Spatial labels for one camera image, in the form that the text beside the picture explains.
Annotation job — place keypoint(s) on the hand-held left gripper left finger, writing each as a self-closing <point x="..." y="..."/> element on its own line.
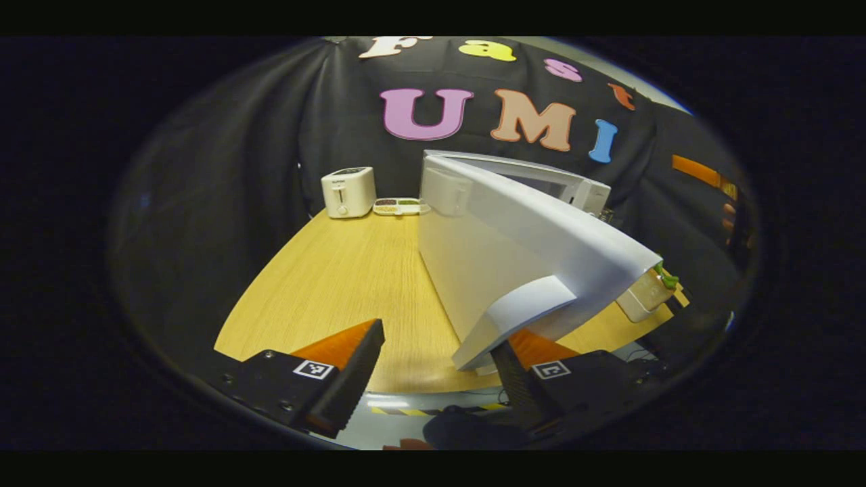
<point x="352" y="385"/>

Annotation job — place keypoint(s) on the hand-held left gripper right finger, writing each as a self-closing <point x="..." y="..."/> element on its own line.
<point x="524" y="396"/>

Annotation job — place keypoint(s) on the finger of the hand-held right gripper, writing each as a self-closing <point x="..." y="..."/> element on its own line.
<point x="707" y="176"/>

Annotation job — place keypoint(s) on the green-topped toy vegetable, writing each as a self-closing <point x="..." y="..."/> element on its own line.
<point x="666" y="279"/>

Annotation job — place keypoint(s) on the white microwave oven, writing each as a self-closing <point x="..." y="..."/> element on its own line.
<point x="514" y="257"/>

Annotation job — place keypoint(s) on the white food tray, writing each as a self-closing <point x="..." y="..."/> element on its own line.
<point x="639" y="301"/>

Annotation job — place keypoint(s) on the yellow black hazard tape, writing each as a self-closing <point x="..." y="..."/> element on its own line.
<point x="406" y="411"/>

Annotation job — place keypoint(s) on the dark rounded shoe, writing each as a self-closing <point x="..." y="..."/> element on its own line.
<point x="467" y="429"/>

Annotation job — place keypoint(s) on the small glass jar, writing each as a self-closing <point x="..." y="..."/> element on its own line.
<point x="607" y="216"/>

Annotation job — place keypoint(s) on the white compartment snack tray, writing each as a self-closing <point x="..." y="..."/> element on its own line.
<point x="399" y="206"/>

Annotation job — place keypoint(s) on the white toaster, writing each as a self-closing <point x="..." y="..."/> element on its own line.
<point x="348" y="193"/>

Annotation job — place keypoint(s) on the black backdrop cloth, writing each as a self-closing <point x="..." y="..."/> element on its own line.
<point x="237" y="169"/>

